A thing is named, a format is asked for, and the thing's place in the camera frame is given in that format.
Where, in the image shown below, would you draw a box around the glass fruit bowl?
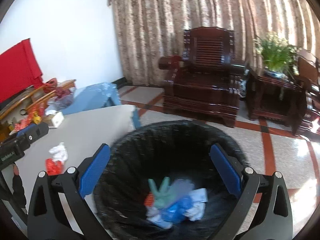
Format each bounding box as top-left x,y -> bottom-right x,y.
47,94 -> 74,111

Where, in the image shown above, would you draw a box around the red apples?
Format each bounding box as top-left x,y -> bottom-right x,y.
55,87 -> 72,99

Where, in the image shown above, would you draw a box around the crumpled white tissue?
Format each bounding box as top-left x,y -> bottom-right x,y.
49,142 -> 68,164

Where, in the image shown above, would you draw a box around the black wicker trash bin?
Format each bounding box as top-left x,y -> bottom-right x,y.
93,119 -> 251,240

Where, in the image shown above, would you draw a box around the green rubber glove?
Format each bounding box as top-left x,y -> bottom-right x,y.
148,177 -> 173,209

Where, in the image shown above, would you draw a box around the dark wooden side table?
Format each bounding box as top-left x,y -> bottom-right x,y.
246,67 -> 302,128

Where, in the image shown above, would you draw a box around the potted green plant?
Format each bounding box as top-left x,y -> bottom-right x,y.
255,31 -> 298,79

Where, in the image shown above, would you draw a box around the red crumpled wrapper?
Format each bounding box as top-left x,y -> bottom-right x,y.
45,158 -> 64,176

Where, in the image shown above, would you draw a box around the tissue box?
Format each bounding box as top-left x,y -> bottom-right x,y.
43,111 -> 65,129

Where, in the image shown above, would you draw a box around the blue plastic bag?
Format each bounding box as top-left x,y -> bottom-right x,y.
159,179 -> 198,224

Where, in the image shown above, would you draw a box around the snack basket with red packets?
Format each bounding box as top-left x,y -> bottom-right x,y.
8,103 -> 46,132

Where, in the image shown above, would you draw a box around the wooden tv cabinet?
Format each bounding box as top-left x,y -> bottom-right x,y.
1,79 -> 76,142

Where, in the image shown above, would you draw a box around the dark wooden armchair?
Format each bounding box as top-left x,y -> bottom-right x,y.
158,27 -> 247,127

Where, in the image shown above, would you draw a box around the red cloth over television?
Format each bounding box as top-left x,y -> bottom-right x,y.
0,39 -> 43,102

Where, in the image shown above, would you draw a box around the floral beige curtain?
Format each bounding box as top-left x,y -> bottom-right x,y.
108,0 -> 319,86

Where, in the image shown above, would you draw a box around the orange foam net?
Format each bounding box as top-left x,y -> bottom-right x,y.
144,192 -> 154,207

